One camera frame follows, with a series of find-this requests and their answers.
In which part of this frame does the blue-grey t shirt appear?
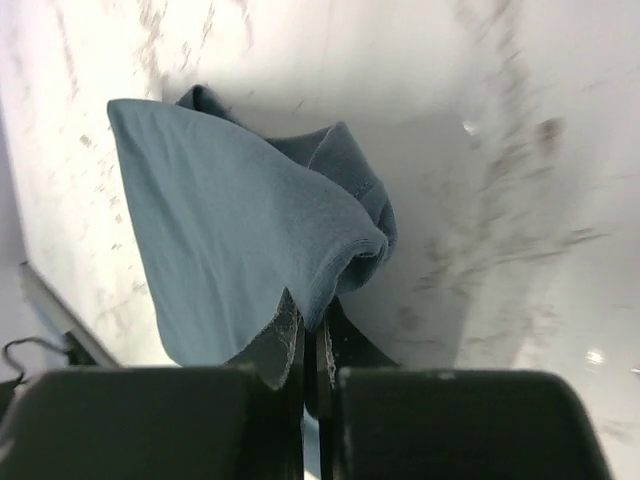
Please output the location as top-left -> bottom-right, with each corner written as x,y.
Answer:
107,85 -> 397,366

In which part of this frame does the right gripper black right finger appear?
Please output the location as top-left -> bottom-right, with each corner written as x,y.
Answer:
314,301 -> 611,479

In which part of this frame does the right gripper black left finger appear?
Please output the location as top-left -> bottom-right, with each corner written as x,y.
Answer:
1,294 -> 305,479

